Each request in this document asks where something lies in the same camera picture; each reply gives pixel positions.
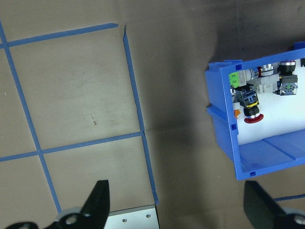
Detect green white push button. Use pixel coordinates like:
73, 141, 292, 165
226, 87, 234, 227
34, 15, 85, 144
228, 70, 254, 88

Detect red mushroom emergency button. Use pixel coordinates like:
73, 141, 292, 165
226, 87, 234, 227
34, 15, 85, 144
234, 84, 265, 125

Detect white switch block orange tab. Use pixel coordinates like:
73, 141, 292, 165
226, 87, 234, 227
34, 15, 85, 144
232, 101, 242, 119

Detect black button red cap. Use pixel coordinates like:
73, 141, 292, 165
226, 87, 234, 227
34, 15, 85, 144
273, 60, 299, 96

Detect silver white button red ring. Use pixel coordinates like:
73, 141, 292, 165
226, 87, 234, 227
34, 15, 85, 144
252, 63, 280, 94

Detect blue bin holding push buttons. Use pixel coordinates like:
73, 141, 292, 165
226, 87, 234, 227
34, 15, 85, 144
205, 42, 305, 181

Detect white square base plate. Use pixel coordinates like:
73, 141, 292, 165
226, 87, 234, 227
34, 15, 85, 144
104, 204, 161, 229

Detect push button parts in bin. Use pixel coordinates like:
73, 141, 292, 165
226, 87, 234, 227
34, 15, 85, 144
234, 58, 305, 145

